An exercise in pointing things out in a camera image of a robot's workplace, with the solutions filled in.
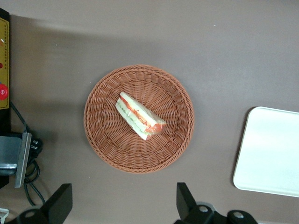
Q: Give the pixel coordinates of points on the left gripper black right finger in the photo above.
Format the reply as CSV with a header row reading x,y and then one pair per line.
x,y
187,205

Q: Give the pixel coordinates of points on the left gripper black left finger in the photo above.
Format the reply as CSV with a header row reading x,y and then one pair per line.
x,y
58,205

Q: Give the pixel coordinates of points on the triangle sandwich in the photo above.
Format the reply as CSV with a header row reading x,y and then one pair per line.
x,y
137,116

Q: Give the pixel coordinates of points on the brown wicker basket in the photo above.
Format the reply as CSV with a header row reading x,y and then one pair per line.
x,y
105,140

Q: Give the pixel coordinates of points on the cream plastic tray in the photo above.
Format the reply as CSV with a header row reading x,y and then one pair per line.
x,y
268,151

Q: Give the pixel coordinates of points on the yellow emergency stop control box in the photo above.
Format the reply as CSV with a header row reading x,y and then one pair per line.
x,y
4,58

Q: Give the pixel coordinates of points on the grey metal bracket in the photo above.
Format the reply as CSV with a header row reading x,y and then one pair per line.
x,y
22,161

